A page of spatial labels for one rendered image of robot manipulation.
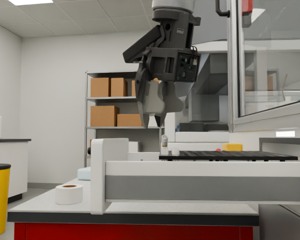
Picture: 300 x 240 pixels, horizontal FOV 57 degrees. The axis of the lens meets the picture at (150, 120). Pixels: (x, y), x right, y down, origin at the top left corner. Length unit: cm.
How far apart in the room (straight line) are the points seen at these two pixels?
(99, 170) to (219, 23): 118
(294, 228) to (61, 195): 52
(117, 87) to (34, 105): 180
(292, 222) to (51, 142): 498
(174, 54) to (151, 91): 8
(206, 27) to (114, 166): 113
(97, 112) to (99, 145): 414
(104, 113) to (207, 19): 328
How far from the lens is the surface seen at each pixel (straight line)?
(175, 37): 50
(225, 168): 43
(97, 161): 41
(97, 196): 42
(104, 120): 451
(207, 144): 136
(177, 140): 135
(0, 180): 304
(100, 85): 459
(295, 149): 74
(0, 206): 311
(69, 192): 76
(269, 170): 45
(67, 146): 522
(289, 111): 57
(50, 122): 538
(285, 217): 62
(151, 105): 51
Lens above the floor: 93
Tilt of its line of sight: 3 degrees up
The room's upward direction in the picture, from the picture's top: straight up
